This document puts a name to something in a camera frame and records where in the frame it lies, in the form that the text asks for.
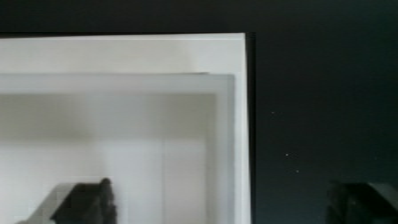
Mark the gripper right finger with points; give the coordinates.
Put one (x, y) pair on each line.
(362, 203)

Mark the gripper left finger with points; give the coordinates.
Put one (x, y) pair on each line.
(78, 204)

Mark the white drawer cabinet housing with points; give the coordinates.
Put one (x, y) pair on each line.
(122, 111)

